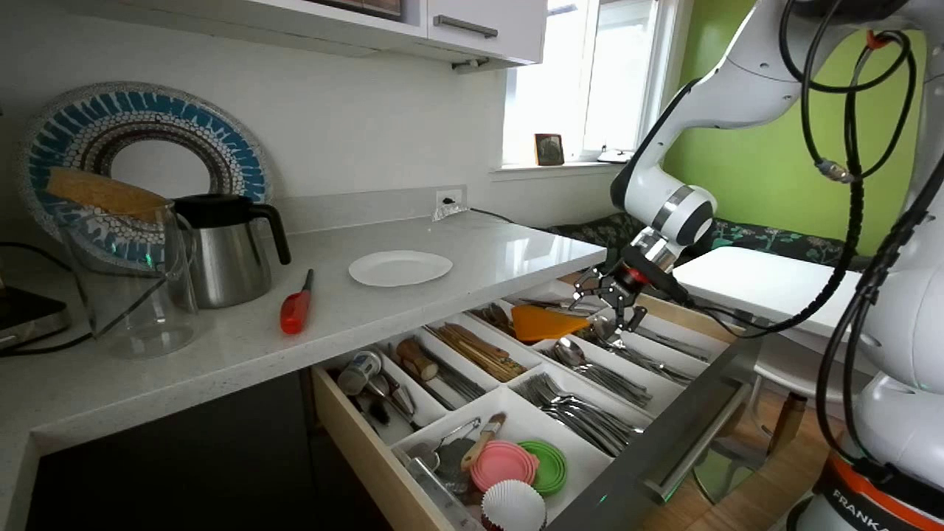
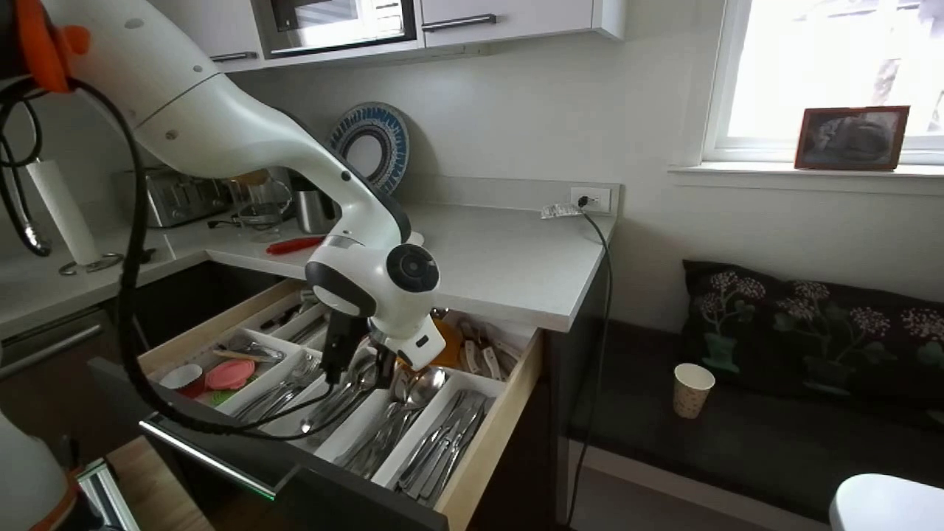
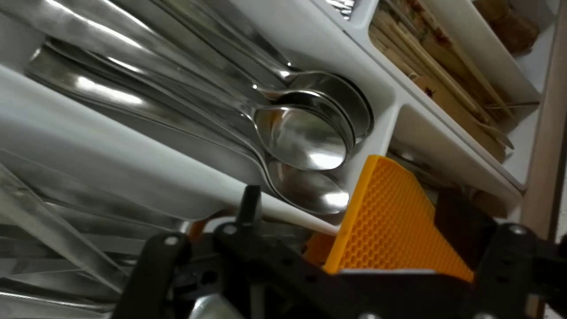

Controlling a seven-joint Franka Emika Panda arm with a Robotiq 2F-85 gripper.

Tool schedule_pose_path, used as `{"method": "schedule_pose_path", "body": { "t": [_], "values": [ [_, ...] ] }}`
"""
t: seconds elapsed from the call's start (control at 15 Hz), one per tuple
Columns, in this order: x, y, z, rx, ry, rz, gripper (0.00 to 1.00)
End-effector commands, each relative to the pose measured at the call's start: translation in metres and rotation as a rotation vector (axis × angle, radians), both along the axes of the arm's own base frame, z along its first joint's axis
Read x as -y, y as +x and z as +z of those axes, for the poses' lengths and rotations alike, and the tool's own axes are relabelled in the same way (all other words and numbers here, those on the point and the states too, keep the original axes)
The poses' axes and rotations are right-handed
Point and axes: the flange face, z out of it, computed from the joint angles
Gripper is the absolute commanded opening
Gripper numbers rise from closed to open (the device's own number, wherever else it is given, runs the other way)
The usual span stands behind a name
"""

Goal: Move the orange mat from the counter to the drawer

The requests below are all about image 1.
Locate bright window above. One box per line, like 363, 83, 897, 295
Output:
499, 0, 691, 172

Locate pink silicone cup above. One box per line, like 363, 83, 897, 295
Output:
466, 437, 543, 497

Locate green silicone cup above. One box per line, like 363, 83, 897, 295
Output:
515, 437, 568, 498

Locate brown picture frame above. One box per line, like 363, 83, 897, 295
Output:
531, 130, 568, 170

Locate white cutlery organizer tray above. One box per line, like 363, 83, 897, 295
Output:
326, 282, 729, 531

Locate white round plate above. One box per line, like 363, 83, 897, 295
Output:
345, 249, 457, 292

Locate wooden utensils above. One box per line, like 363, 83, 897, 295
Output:
429, 323, 528, 385

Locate wooden kitchen drawer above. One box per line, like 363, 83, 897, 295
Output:
307, 273, 770, 531

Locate steel fork bundle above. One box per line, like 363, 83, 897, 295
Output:
518, 369, 646, 459

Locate steel thermos carafe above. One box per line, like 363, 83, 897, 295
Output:
171, 193, 295, 310

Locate white small cup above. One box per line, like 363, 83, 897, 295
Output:
477, 478, 549, 531

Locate steel measuring cups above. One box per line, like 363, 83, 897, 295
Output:
334, 348, 424, 437

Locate white small table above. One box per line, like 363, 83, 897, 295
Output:
671, 246, 887, 348

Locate black power cable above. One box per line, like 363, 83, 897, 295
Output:
0, 239, 173, 360

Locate red handled screwdriver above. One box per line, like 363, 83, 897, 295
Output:
278, 265, 319, 341

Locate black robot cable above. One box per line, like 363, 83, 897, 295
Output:
627, 0, 944, 467

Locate blue patterned decorative plate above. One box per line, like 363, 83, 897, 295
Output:
18, 80, 278, 277

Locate white wall power outlet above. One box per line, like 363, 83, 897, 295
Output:
429, 187, 468, 224

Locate steel knife bundle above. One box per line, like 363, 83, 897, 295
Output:
630, 320, 717, 367

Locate white upper cabinet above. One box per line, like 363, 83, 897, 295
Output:
56, 0, 549, 69

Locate steel teaspoon bundle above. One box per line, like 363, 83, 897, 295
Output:
598, 329, 695, 386

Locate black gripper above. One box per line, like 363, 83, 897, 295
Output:
573, 249, 692, 342

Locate steel spoon bundle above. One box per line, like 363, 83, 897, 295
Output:
543, 335, 654, 408

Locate dark floral cushion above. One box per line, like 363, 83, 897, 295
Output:
553, 211, 866, 276

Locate black flat device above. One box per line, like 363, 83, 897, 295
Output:
0, 283, 71, 355

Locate wooden handled bottle opener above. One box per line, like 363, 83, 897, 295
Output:
457, 410, 509, 472

